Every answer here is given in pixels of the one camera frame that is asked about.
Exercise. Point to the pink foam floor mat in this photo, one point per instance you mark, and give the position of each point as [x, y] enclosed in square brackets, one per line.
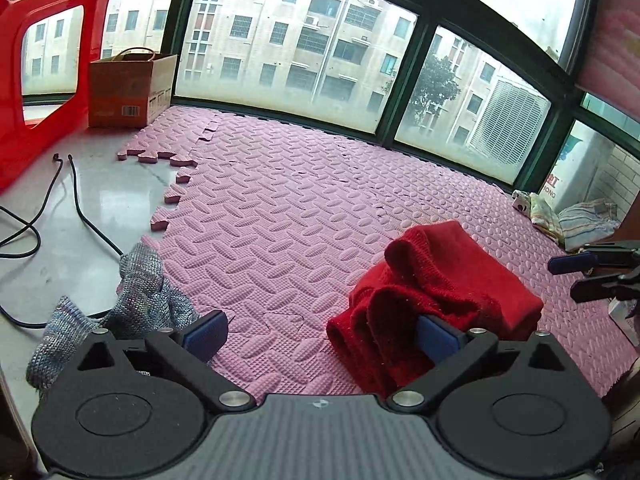
[280, 200]

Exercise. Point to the dark green window frame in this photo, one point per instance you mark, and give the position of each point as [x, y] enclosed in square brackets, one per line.
[400, 75]

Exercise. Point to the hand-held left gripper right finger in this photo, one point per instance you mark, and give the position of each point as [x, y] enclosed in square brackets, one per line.
[436, 338]

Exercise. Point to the brown cardboard box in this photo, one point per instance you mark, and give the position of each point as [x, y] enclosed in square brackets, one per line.
[127, 92]

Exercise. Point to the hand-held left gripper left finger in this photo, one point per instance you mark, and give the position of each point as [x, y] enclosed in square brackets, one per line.
[206, 334]

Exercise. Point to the red plastic chair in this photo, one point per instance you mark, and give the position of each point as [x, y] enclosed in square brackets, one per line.
[47, 80]

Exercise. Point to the stack of pink foam tiles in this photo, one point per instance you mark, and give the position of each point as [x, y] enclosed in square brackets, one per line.
[612, 35]

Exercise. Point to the red knit sweater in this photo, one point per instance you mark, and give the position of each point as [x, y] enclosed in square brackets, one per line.
[445, 270]

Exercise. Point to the floral cloth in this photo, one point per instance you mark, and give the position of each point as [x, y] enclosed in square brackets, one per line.
[542, 215]

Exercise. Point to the striped cloth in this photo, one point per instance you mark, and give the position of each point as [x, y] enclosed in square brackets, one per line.
[587, 220]

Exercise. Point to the white printed board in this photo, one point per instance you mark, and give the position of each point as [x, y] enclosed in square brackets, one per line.
[575, 165]

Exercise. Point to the outdoor air conditioner unit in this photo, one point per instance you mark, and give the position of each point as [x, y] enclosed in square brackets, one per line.
[507, 122]

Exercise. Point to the grey knit sweater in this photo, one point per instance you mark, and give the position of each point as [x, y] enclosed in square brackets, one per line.
[142, 290]

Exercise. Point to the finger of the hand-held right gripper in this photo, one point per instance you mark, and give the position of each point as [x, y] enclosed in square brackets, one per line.
[592, 287]
[570, 262]

